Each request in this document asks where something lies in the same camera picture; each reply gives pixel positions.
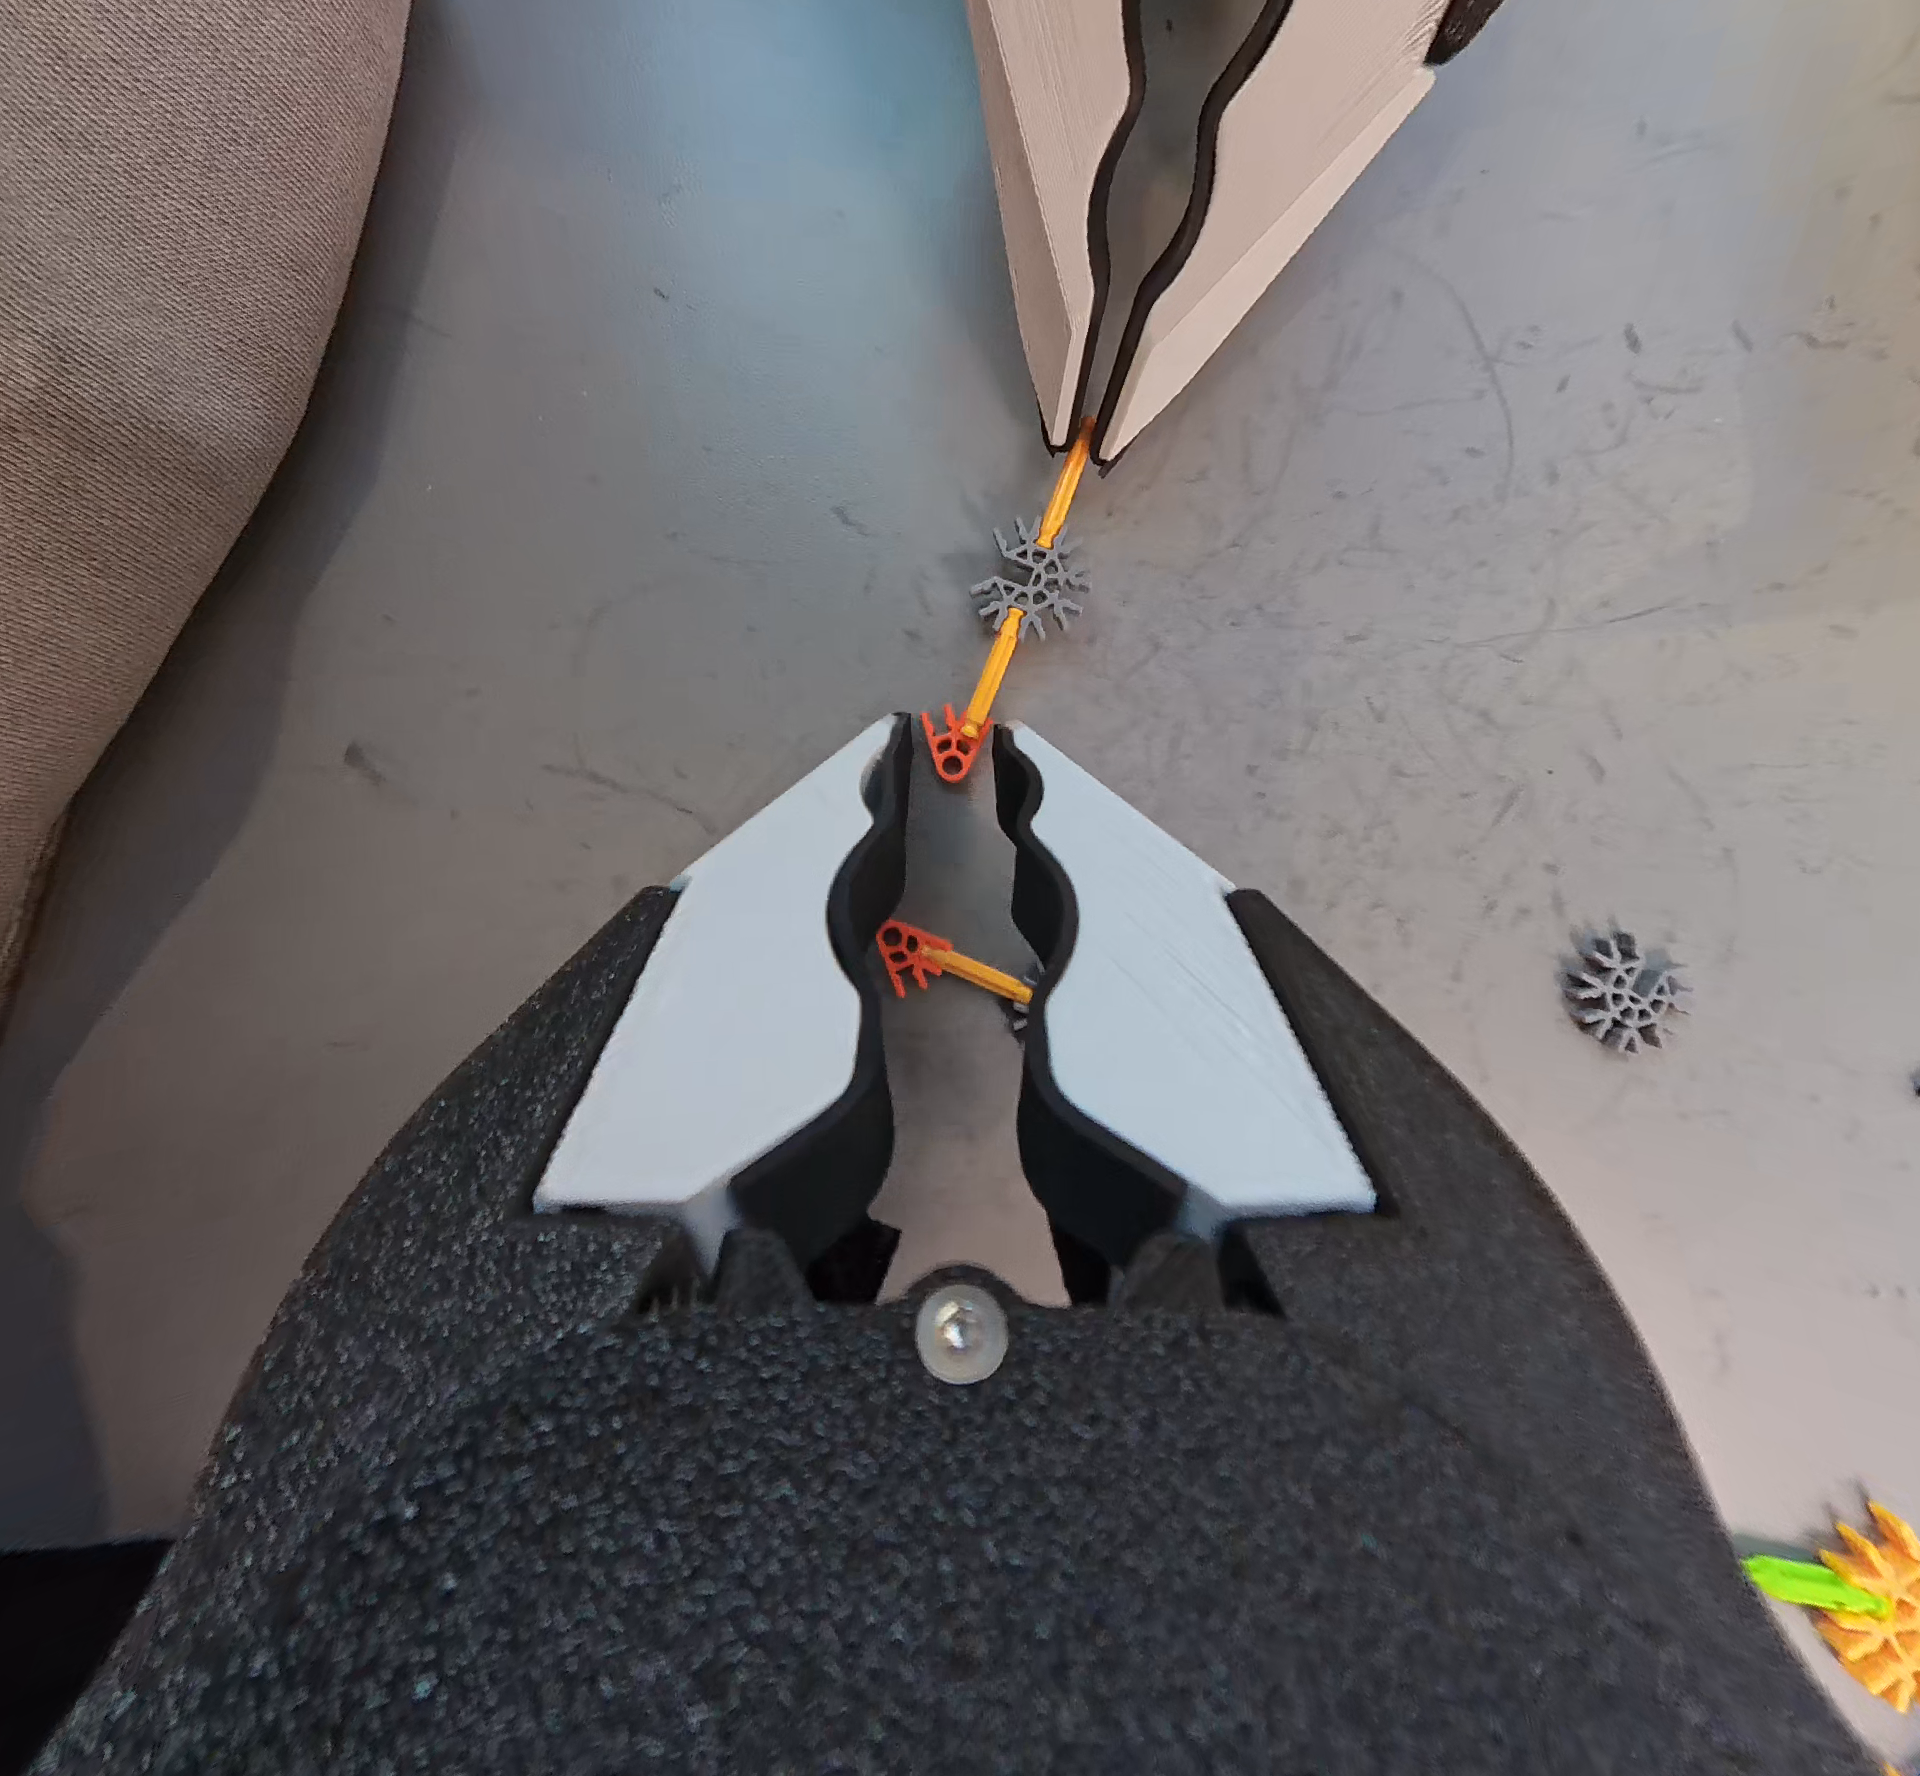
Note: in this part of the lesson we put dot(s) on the grey snowflake connector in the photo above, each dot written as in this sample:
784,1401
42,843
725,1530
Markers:
1623,989
1028,1013
1030,582

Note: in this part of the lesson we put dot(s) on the toy model with red rod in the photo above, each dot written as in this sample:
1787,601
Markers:
1859,1599

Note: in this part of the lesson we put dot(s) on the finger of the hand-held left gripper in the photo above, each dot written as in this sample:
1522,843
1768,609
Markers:
1347,50
1052,79

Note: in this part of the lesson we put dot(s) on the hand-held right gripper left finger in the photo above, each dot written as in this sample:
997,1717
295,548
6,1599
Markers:
723,1042

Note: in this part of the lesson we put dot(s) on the orange small connector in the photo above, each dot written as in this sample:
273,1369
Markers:
903,955
951,746

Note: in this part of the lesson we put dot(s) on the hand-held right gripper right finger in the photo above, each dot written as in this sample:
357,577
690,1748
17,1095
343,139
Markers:
1203,1042

